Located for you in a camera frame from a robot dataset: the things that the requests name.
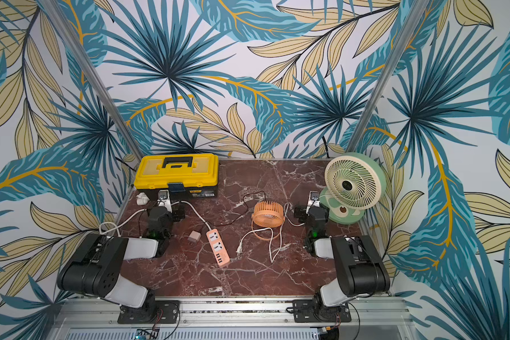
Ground pink USB charger adapter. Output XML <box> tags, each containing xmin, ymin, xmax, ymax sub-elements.
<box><xmin>188</xmin><ymin>231</ymin><xmax>201</xmax><ymax>244</ymax></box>

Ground pink power strip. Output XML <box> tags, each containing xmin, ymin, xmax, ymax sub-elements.
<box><xmin>206</xmin><ymin>229</ymin><xmax>230</xmax><ymax>268</ymax></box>

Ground black USB cable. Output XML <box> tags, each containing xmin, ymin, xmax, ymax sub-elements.
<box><xmin>200</xmin><ymin>191</ymin><xmax>267</xmax><ymax>235</ymax></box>

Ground white fan plug cable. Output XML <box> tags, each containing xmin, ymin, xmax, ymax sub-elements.
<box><xmin>236</xmin><ymin>203</ymin><xmax>293</xmax><ymax>264</ymax></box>

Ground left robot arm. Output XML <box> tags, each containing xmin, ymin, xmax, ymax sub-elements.
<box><xmin>57</xmin><ymin>203</ymin><xmax>185</xmax><ymax>325</ymax></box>

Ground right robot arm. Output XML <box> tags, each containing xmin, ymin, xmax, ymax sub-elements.
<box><xmin>288</xmin><ymin>205</ymin><xmax>390</xmax><ymax>324</ymax></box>

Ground green white desk fan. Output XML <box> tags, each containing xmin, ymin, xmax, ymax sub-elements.
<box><xmin>320</xmin><ymin>152</ymin><xmax>388</xmax><ymax>225</ymax></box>

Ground small orange fan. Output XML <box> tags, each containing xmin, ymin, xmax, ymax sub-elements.
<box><xmin>251</xmin><ymin>200</ymin><xmax>286</xmax><ymax>254</ymax></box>

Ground yellow black toolbox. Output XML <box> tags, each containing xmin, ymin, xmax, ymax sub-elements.
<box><xmin>134</xmin><ymin>154</ymin><xmax>219</xmax><ymax>201</ymax></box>

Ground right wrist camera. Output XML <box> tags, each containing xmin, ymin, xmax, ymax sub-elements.
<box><xmin>307</xmin><ymin>191</ymin><xmax>320</xmax><ymax>209</ymax></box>

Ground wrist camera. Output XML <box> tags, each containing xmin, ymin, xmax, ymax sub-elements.
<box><xmin>307</xmin><ymin>191</ymin><xmax>320</xmax><ymax>209</ymax></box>
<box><xmin>157</xmin><ymin>190</ymin><xmax>173</xmax><ymax>213</ymax></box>

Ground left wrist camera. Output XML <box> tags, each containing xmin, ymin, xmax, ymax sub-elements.
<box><xmin>157</xmin><ymin>190</ymin><xmax>173</xmax><ymax>213</ymax></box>

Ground white wall plug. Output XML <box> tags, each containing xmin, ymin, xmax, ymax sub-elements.
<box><xmin>136</xmin><ymin>193</ymin><xmax>150</xmax><ymax>206</ymax></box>

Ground white power strip cable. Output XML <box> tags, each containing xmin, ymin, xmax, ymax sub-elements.
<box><xmin>98</xmin><ymin>200</ymin><xmax>214</xmax><ymax>237</ymax></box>

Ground right aluminium frame post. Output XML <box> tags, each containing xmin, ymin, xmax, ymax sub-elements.
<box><xmin>347</xmin><ymin>1</ymin><xmax>429</xmax><ymax>152</ymax></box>

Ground aluminium frame post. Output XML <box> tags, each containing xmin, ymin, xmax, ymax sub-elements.
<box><xmin>39</xmin><ymin>0</ymin><xmax>143</xmax><ymax>162</ymax></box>
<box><xmin>347</xmin><ymin>1</ymin><xmax>429</xmax><ymax>152</ymax></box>

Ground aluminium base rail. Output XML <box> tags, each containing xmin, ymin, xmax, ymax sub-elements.
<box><xmin>47</xmin><ymin>296</ymin><xmax>419</xmax><ymax>339</ymax></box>

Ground left aluminium frame post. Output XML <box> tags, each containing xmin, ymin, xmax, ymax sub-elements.
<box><xmin>39</xmin><ymin>0</ymin><xmax>143</xmax><ymax>162</ymax></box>

